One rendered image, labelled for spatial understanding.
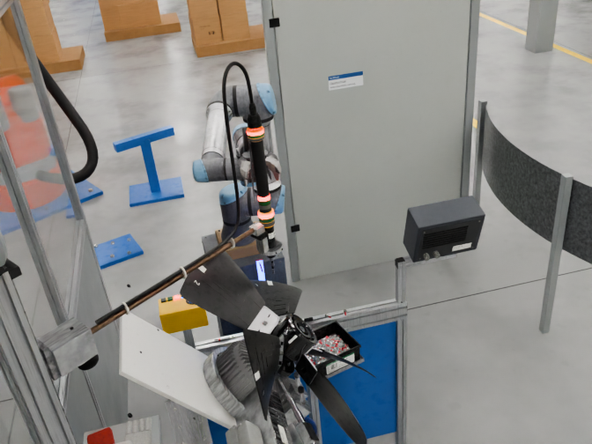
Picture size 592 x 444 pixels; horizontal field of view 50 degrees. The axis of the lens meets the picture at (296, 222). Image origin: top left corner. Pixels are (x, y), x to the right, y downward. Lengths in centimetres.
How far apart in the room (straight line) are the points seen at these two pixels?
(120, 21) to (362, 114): 765
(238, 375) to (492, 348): 206
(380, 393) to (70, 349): 168
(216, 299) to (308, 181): 206
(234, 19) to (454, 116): 576
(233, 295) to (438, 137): 239
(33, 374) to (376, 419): 184
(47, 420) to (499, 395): 241
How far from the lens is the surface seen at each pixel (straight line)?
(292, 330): 180
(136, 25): 1091
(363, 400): 281
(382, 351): 265
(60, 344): 142
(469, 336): 369
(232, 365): 184
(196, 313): 226
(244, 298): 183
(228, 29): 928
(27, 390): 143
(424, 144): 392
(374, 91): 367
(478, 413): 330
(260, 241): 173
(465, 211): 236
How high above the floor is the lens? 242
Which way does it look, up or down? 31 degrees down
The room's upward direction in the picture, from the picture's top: 6 degrees counter-clockwise
